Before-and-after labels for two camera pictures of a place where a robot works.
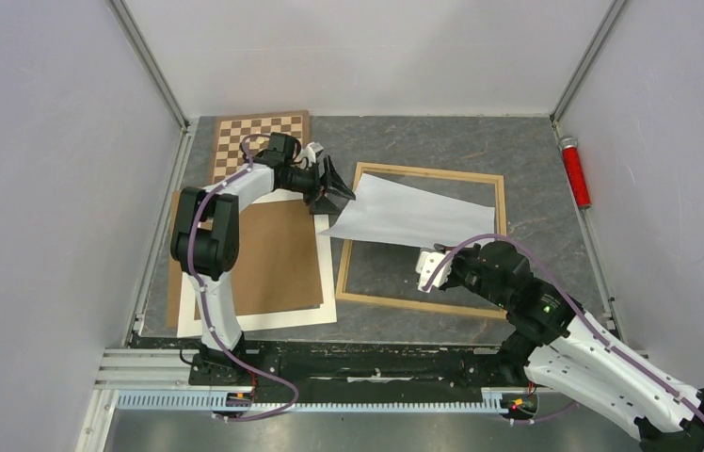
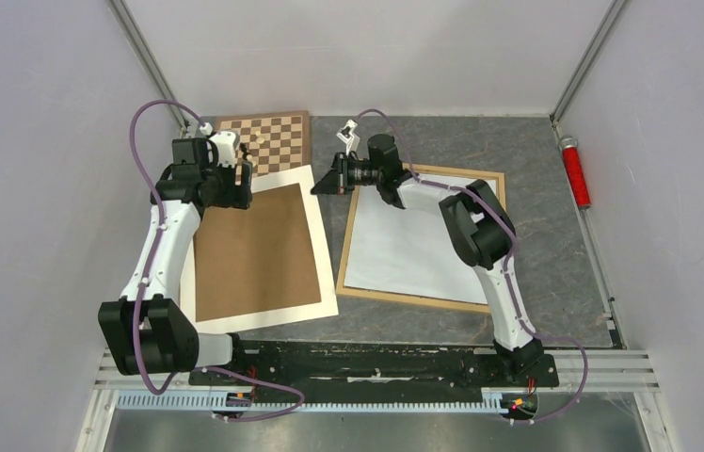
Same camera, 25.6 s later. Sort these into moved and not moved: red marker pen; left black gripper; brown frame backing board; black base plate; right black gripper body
Moved: left black gripper; right black gripper body
Not moved: black base plate; brown frame backing board; red marker pen
